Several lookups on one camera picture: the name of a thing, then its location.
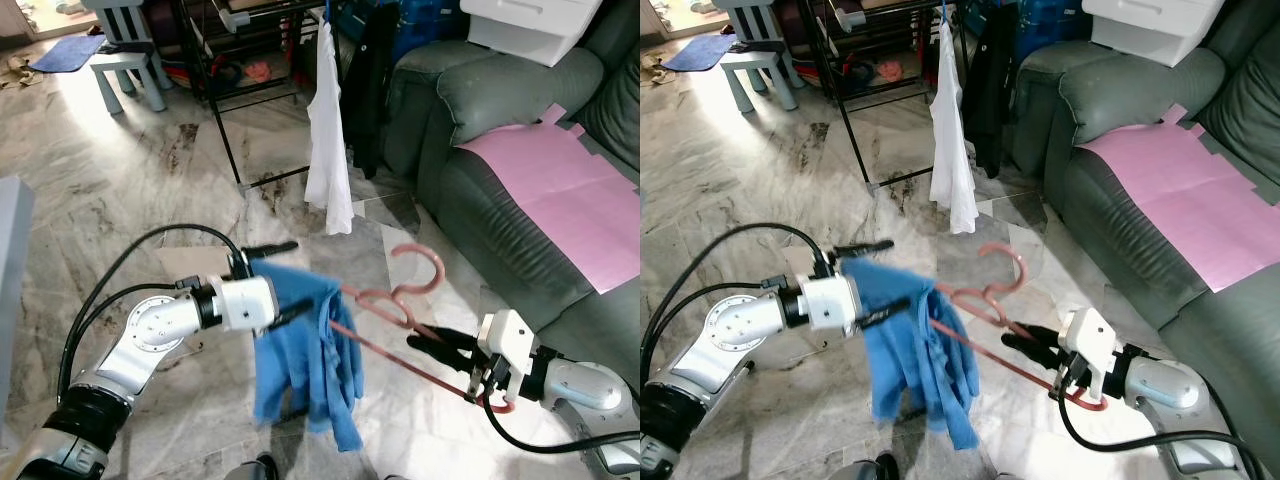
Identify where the blue floor mat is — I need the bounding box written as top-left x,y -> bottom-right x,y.
28,33 -> 106,74
662,33 -> 736,73

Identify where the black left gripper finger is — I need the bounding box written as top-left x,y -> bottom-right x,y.
832,240 -> 898,265
855,297 -> 914,331
268,298 -> 317,333
244,240 -> 301,265

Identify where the black metal drying rack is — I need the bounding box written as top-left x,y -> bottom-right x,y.
170,0 -> 341,191
795,0 -> 961,191

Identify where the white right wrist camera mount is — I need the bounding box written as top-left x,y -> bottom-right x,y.
1060,308 -> 1121,396
477,310 -> 536,396

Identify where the blue shirt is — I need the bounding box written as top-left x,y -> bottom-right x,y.
250,260 -> 366,453
845,258 -> 981,453

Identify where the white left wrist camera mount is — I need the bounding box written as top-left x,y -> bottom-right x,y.
213,275 -> 279,334
795,273 -> 861,333

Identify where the white slatted child chair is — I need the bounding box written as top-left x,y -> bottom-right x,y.
80,0 -> 169,114
720,0 -> 801,113

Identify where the black hanging garment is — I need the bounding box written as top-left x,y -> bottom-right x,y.
962,0 -> 1021,179
343,0 -> 401,181

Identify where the white shirt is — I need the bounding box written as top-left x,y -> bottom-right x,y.
303,15 -> 356,236
928,15 -> 979,236

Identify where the white storage box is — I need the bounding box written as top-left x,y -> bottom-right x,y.
460,0 -> 606,68
1082,0 -> 1226,68

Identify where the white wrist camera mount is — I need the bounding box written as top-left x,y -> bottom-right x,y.
1060,308 -> 1121,396
795,273 -> 861,333
477,310 -> 536,396
213,275 -> 279,334

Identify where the pink clothes hanger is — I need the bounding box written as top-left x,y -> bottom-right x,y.
930,243 -> 1109,413
330,243 -> 516,413

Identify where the blue hard suitcase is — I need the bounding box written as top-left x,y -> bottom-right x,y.
395,0 -> 471,61
1015,0 -> 1086,56

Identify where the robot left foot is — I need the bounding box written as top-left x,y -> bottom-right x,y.
225,452 -> 281,480
835,452 -> 901,480

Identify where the pink paper sheet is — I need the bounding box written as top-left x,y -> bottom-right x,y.
455,103 -> 641,296
1075,103 -> 1280,294

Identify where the dark green sofa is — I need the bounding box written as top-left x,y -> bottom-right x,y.
1008,0 -> 1280,480
383,0 -> 641,401

